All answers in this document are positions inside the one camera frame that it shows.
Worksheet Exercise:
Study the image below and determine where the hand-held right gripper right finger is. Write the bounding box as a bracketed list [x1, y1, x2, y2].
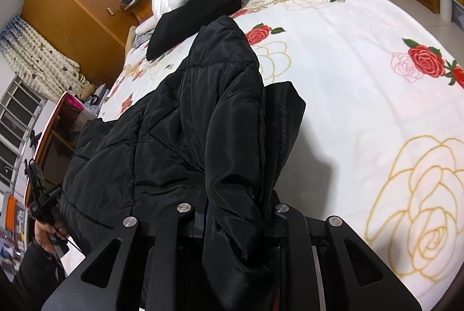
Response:
[272, 203, 423, 311]

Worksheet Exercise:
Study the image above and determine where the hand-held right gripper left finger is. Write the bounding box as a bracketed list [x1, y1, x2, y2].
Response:
[41, 203, 197, 311]

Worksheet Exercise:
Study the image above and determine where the black puffer jacket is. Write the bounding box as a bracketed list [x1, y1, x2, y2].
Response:
[58, 16, 307, 311]

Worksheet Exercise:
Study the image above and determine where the person's left forearm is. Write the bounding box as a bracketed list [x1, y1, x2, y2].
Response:
[11, 239, 68, 311]

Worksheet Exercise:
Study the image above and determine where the person's left hand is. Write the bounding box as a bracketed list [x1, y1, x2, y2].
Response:
[34, 221, 70, 256]

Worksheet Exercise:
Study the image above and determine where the colourful clutter pile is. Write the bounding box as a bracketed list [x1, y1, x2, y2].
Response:
[0, 188, 37, 283]

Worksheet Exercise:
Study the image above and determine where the barred window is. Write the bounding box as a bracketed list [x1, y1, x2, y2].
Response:
[0, 74, 50, 189]

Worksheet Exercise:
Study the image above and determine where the pink bag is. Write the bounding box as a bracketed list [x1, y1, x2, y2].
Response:
[62, 95, 88, 124]

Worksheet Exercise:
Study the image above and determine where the beige plush toy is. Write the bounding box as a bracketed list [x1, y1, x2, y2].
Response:
[78, 82, 97, 102]

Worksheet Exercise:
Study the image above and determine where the white floral printed blanket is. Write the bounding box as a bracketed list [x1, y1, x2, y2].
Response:
[98, 0, 464, 311]

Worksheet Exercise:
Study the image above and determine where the patterned curtain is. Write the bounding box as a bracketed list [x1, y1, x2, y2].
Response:
[0, 16, 90, 104]

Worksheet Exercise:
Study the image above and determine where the beige rolled mat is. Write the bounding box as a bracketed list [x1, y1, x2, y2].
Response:
[125, 25, 141, 55]

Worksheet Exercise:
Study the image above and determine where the orange wooden wardrobe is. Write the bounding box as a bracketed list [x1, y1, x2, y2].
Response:
[22, 0, 141, 88]

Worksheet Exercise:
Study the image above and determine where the black folded garment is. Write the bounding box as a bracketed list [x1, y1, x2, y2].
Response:
[146, 0, 246, 61]

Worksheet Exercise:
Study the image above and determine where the stack of cardboard boxes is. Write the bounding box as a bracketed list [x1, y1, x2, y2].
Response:
[438, 0, 464, 30]

